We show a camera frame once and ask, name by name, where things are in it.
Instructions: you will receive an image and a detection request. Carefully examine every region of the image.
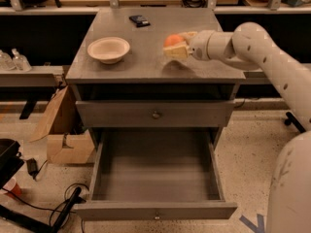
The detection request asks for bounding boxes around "blue tape floor marker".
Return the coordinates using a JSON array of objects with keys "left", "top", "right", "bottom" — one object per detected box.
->
[{"left": 239, "top": 214, "right": 265, "bottom": 233}]

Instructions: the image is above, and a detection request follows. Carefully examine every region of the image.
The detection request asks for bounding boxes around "small black device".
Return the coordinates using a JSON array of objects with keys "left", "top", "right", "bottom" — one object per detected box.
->
[{"left": 129, "top": 15, "right": 151, "bottom": 27}]

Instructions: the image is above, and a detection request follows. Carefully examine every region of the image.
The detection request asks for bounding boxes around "red plastic cup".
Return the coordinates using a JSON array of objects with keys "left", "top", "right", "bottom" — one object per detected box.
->
[{"left": 0, "top": 177, "right": 21, "bottom": 198}]

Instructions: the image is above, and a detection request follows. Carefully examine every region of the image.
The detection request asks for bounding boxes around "closed grey top drawer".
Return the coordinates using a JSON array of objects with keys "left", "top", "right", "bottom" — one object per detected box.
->
[{"left": 76, "top": 101, "right": 233, "bottom": 127}]

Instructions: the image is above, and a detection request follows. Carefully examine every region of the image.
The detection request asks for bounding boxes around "grey wooden cabinet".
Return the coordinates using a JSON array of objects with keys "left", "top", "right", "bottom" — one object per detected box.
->
[{"left": 66, "top": 7, "right": 245, "bottom": 142}]

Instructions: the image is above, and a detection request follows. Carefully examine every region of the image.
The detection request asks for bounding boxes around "orange fruit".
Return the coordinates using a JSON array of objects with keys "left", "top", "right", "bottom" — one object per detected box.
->
[{"left": 163, "top": 34, "right": 185, "bottom": 48}]

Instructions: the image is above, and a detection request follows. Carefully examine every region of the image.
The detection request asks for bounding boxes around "black floor cable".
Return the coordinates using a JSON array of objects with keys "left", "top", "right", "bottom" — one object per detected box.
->
[{"left": 0, "top": 183, "right": 90, "bottom": 233}]

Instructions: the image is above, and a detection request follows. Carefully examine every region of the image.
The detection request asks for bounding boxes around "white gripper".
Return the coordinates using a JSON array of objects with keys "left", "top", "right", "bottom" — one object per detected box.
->
[{"left": 163, "top": 30, "right": 214, "bottom": 61}]

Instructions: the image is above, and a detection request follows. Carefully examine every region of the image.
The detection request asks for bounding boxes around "open grey middle drawer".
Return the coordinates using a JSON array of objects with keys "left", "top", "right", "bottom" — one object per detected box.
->
[{"left": 75, "top": 129, "right": 237, "bottom": 220}]

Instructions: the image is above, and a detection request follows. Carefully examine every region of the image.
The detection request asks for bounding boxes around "clear sanitizer bottle left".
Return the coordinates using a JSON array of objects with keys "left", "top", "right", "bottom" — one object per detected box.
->
[{"left": 0, "top": 50, "right": 16, "bottom": 71}]

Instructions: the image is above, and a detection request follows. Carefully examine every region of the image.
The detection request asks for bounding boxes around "open cardboard box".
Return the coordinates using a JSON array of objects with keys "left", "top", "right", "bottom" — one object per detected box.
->
[{"left": 30, "top": 86, "right": 95, "bottom": 164}]

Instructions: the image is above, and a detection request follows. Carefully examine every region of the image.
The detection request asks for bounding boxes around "clear sanitizer bottle right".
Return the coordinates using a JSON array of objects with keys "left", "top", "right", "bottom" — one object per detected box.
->
[{"left": 12, "top": 49, "right": 32, "bottom": 72}]

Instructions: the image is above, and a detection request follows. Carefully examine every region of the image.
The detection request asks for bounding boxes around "black equipment base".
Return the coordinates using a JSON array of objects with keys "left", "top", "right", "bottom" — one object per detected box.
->
[{"left": 0, "top": 187, "right": 82, "bottom": 233}]

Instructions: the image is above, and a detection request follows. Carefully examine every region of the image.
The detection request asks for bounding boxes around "white paper bowl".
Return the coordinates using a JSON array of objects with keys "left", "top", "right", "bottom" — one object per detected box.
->
[{"left": 87, "top": 37, "right": 130, "bottom": 64}]

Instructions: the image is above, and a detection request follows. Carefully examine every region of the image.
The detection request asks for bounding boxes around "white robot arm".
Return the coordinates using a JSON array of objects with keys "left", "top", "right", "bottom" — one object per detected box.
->
[{"left": 163, "top": 22, "right": 311, "bottom": 233}]

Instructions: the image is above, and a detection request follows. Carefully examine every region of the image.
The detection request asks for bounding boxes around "clear sanitizer bottle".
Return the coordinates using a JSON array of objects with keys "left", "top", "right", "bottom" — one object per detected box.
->
[
  {"left": 12, "top": 49, "right": 32, "bottom": 72},
  {"left": 0, "top": 50, "right": 16, "bottom": 71}
]

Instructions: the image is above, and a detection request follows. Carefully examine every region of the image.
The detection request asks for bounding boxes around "black chair leg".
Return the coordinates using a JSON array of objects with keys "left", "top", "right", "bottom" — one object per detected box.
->
[{"left": 284, "top": 112, "right": 305, "bottom": 133}]

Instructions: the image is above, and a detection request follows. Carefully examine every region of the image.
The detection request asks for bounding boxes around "black power adapter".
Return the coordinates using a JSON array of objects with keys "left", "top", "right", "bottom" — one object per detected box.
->
[{"left": 26, "top": 158, "right": 38, "bottom": 176}]

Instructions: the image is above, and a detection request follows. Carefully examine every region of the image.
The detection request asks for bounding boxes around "black bin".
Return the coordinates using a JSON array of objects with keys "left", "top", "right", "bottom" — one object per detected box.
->
[{"left": 0, "top": 139, "right": 24, "bottom": 188}]

